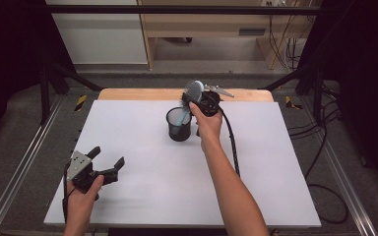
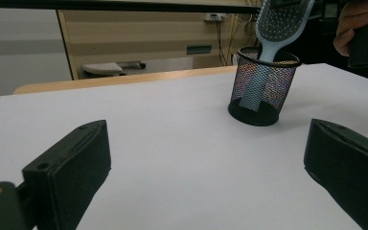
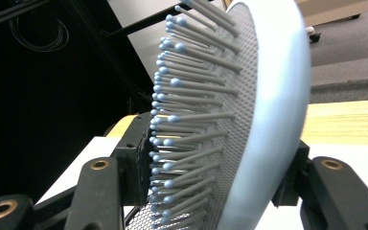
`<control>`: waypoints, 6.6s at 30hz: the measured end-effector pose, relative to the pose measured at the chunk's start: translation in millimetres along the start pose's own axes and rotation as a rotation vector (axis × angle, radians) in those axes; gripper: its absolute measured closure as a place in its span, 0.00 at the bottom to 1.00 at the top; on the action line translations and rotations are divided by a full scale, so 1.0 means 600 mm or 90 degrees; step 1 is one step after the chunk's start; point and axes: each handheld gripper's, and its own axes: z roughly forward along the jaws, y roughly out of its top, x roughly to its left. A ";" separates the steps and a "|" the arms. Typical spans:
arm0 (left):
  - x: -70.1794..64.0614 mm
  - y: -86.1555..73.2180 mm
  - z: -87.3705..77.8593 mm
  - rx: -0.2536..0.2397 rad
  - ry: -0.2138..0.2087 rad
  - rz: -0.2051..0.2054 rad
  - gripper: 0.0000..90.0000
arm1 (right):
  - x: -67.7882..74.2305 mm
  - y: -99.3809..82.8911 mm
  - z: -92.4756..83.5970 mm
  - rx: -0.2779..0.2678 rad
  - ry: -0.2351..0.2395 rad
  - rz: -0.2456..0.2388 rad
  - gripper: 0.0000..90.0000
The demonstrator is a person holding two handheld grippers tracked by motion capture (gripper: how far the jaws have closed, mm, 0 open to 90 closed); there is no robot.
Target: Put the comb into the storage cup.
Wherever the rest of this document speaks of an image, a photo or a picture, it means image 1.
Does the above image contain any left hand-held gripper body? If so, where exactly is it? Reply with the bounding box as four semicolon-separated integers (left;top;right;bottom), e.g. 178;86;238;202
66;150;119;195

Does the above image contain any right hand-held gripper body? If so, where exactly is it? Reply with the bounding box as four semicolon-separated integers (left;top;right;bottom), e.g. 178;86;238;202
198;84;235;118

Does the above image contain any light blue hairbrush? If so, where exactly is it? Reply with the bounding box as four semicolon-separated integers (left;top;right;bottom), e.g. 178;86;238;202
174;80;206;128

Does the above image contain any black mesh pen holder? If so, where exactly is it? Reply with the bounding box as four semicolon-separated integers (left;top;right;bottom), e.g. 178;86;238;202
165;106;193;143

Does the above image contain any person's right hand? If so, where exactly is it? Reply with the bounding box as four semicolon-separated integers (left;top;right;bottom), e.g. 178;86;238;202
189;101;224;148

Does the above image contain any person's left hand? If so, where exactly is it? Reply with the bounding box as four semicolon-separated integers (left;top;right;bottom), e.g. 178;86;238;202
66;174;105;217

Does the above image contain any light wooden table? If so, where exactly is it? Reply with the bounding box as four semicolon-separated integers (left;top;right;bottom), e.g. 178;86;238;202
97;88;275;102

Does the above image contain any yellow black tape marker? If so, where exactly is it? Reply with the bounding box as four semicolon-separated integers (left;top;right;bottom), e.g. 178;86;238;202
74;94;89;112
284;95;304;111

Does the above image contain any light wooden desk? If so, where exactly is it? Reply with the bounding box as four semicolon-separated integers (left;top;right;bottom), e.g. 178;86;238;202
137;0;313;71

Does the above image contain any white cabinet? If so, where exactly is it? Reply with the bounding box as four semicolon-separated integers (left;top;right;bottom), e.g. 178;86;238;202
45;0;149;65

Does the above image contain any black curtain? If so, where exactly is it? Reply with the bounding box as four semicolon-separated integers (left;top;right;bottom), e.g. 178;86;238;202
303;0;378;193
0;0;77;150

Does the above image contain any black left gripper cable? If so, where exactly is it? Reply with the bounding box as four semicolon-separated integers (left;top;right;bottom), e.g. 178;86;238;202
61;159;77;224

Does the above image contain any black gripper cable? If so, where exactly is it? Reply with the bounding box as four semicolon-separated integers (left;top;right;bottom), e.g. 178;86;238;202
219;107;242;178
61;159;77;224

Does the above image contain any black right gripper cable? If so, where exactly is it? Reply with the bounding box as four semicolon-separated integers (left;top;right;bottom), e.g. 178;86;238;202
219;107;242;178

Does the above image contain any aluminium floor rail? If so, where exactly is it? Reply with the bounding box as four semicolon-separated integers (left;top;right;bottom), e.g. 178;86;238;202
0;94;64;236
298;96;378;236

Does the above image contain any black frame strut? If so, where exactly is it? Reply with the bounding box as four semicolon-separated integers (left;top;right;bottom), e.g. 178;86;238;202
38;62;103;126
259;63;327;126

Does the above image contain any black horizontal frame bar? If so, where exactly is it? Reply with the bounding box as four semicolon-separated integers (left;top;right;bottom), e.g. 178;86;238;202
45;4;323;16

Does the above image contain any bundle of hanging cables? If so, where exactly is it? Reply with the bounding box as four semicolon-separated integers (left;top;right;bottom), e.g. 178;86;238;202
268;0;307;72

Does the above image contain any black floor cable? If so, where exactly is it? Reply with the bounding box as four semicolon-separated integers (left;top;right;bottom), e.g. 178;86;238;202
288;82;349;226

